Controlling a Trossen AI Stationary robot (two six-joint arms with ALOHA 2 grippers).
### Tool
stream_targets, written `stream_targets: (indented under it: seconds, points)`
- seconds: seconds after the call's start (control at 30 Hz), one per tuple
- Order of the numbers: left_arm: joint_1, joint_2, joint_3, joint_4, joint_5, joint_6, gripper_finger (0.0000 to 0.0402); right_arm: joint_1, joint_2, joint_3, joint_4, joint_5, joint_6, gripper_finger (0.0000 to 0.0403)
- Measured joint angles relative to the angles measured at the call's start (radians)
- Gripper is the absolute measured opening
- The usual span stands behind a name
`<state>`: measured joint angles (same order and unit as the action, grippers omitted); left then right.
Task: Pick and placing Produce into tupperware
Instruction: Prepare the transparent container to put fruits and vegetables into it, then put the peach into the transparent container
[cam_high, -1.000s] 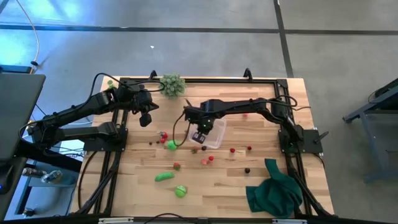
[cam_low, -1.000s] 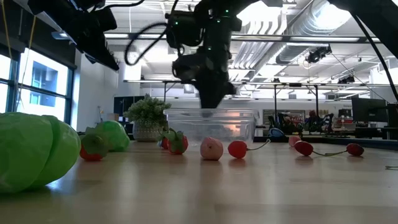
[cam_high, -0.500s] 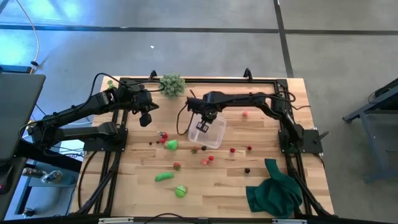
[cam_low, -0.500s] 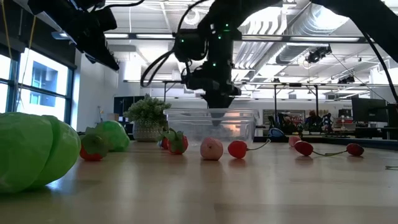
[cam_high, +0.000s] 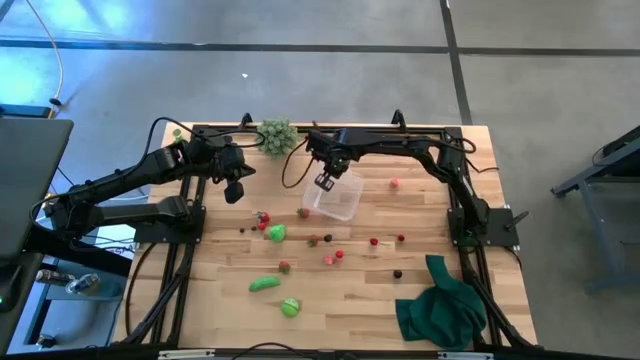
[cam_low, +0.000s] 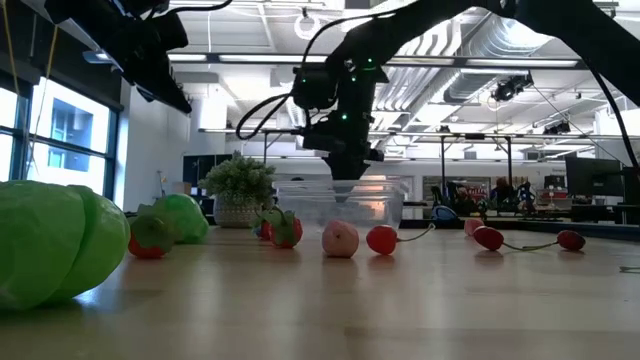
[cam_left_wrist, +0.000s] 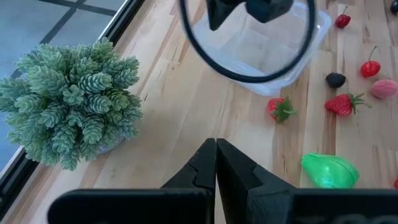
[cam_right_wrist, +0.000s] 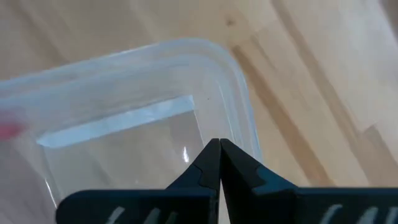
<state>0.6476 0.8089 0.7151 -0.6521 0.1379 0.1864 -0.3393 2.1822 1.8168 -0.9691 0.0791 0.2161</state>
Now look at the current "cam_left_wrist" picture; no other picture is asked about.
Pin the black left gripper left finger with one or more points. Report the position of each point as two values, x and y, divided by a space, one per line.
202 168

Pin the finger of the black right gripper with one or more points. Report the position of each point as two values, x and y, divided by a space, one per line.
269 9
220 12

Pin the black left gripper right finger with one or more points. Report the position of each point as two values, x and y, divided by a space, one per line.
236 174

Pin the dark red toy cherry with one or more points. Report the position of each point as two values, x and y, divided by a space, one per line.
342 21

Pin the green ball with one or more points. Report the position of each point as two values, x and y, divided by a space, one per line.
329 171

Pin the bumpy black toy blackberry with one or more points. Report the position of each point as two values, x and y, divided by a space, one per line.
335 80

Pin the bright red toy cherry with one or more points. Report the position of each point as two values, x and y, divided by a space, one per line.
370 69

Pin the smooth black toy berry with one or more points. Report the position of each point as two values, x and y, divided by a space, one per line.
395 7

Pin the clear plastic tupperware container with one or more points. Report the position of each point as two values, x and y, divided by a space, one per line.
264 56

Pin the green artificial potted plant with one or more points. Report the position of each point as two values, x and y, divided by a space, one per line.
77 99

